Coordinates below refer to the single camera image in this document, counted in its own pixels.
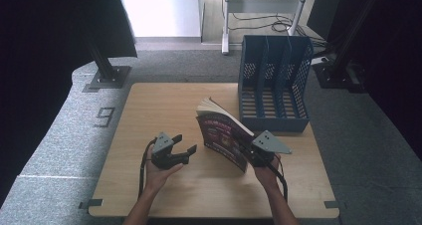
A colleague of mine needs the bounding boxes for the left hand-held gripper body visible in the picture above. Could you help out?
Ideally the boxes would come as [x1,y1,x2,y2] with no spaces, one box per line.
[151,131,184,170]

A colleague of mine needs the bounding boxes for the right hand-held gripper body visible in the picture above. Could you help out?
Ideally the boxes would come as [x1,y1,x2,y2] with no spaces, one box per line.
[247,129,294,168]

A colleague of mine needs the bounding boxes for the purple cover magazine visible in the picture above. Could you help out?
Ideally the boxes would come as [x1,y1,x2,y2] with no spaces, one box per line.
[195,97,256,174]

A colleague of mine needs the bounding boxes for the blue plastic file rack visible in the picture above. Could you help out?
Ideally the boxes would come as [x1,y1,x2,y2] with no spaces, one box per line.
[237,34,315,133]

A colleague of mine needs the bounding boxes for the person's left hand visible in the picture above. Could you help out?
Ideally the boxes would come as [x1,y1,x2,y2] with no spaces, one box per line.
[144,145,184,195]

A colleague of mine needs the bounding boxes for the person's right hand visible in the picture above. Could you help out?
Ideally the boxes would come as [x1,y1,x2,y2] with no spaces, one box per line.
[253,153,283,190]

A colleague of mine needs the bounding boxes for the black metal stand with base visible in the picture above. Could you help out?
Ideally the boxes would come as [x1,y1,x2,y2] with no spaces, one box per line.
[82,25,132,94]
[312,0,384,94]

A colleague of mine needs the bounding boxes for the white power strip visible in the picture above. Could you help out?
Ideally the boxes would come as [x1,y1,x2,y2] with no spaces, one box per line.
[311,55,330,66]

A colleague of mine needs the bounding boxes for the black curtain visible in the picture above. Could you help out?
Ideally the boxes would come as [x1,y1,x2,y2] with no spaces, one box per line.
[0,0,138,208]
[307,0,422,153]

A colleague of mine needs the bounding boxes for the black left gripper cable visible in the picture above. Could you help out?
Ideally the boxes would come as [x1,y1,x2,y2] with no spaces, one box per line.
[137,136,158,200]

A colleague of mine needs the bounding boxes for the grey table bracket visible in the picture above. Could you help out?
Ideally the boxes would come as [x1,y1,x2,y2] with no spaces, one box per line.
[323,200,347,210]
[78,198,105,210]

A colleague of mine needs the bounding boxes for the black floor cables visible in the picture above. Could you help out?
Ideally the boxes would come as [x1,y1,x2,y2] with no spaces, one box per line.
[228,0,329,49]

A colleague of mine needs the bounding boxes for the white metal desk frame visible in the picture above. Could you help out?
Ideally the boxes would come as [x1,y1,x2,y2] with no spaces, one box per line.
[221,0,311,56]

